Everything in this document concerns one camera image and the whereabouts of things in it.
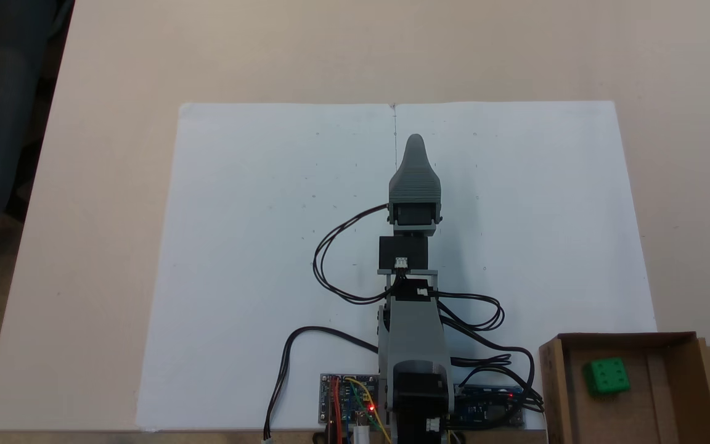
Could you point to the blue circuit board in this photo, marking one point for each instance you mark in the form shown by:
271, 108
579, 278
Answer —
484, 410

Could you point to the green dice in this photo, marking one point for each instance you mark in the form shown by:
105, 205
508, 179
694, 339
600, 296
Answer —
607, 376

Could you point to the white USB plug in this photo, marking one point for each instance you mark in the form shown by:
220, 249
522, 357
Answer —
362, 435

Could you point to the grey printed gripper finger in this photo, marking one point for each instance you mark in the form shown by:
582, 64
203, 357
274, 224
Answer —
415, 182

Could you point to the circuit board with red LED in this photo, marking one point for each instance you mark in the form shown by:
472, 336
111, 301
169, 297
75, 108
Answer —
346, 401

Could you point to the brown cardboard box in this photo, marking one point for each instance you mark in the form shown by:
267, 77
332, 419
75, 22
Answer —
657, 407

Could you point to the white paper sheet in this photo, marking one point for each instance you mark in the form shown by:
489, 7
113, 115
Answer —
546, 216
256, 246

